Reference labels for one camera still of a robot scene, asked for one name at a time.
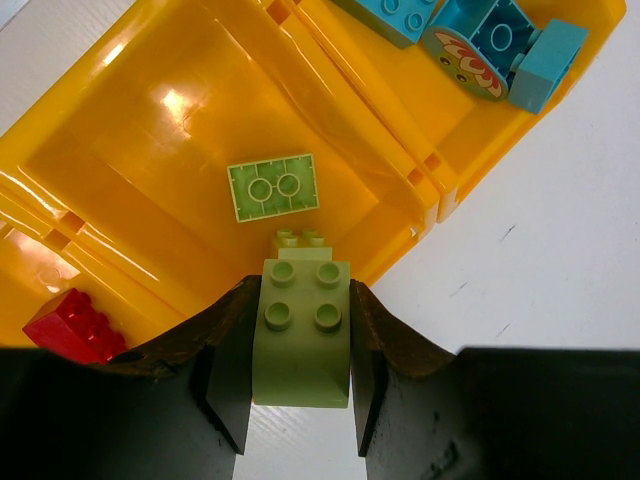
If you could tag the light green square lego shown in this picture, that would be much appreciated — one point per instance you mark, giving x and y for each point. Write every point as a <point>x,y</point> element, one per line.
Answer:
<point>307,244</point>

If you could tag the light green arched lego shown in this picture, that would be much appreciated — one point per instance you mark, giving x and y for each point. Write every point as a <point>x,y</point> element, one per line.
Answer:
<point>301,348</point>

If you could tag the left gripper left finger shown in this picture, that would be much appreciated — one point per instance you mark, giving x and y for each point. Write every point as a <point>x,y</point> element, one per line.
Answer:
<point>175,407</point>

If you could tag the light green curved lego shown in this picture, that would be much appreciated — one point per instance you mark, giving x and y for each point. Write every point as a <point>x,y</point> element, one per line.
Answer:
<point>273,187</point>

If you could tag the yellow compartment bin tray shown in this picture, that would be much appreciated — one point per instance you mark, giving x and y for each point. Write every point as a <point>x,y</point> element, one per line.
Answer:
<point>473,221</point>

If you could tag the blue round lego brick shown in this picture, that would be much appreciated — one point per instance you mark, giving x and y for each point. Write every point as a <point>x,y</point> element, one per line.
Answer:
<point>478,44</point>

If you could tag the blue square lego brick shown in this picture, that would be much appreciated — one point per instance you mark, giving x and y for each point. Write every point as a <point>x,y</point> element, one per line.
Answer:
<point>543,68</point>

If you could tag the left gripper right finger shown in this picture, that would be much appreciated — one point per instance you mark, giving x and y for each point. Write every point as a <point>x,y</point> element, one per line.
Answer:
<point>422,412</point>

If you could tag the red green blue lego stack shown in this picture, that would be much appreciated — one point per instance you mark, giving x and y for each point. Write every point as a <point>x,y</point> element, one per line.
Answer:
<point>69,326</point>

